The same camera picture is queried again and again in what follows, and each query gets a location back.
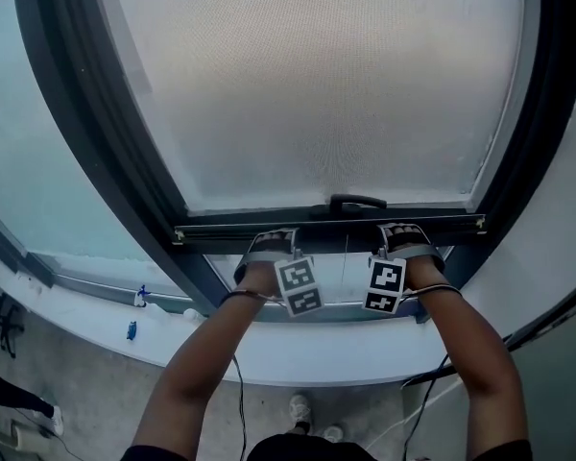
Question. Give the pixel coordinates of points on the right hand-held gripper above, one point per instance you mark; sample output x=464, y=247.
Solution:
x=384, y=286

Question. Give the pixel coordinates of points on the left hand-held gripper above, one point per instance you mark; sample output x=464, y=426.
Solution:
x=297, y=286

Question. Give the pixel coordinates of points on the person's right forearm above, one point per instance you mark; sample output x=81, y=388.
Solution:
x=480, y=353

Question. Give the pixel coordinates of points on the person's left forearm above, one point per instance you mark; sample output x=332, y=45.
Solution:
x=197, y=368

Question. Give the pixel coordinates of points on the frosted hinged window sash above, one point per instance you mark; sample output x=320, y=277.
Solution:
x=249, y=207

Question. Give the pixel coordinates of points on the person's left hand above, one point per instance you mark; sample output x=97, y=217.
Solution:
x=273, y=238

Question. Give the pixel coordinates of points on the person's right hand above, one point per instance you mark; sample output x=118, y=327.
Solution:
x=405, y=235

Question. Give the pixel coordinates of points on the clear low glass pane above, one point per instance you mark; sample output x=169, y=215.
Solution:
x=333, y=281

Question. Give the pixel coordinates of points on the small white lump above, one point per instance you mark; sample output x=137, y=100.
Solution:
x=190, y=313

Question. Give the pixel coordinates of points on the white and blue spray bottle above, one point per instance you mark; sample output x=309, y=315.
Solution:
x=141, y=298

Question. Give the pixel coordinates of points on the person's white shoe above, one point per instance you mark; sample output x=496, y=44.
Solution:
x=333, y=432
x=300, y=408

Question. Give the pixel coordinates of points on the small blue item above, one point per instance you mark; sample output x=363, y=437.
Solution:
x=131, y=330

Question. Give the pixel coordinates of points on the person's black shirt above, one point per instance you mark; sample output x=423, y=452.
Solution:
x=269, y=449

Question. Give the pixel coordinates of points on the large frosted glass pane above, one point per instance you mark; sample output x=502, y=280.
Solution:
x=24, y=161

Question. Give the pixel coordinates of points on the black office chair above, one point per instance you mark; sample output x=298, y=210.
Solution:
x=5, y=324

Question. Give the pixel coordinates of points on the black aluminium window frame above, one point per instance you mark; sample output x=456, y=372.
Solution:
x=77, y=128

